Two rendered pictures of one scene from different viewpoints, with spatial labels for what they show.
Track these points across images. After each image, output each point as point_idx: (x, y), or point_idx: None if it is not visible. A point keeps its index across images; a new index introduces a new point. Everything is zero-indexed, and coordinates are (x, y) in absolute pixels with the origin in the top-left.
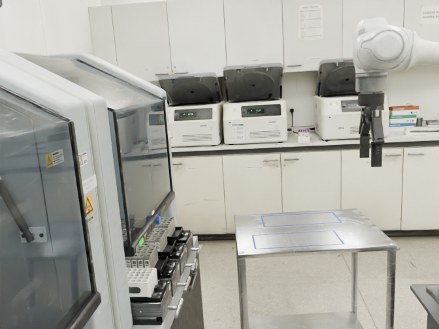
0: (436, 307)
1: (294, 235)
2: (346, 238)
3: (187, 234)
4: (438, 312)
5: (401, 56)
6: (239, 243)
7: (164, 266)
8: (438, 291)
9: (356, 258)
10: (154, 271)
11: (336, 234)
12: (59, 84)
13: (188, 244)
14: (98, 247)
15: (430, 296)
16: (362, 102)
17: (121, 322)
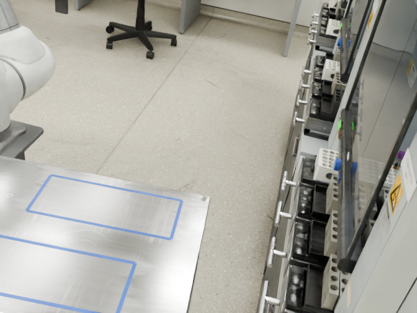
0: (18, 142)
1: (100, 217)
2: (32, 184)
3: (290, 284)
4: (25, 138)
5: None
6: (201, 220)
7: (313, 199)
8: (0, 141)
9: None
10: (319, 161)
11: (33, 200)
12: None
13: (286, 276)
14: (357, 61)
15: (4, 153)
16: None
17: (332, 146)
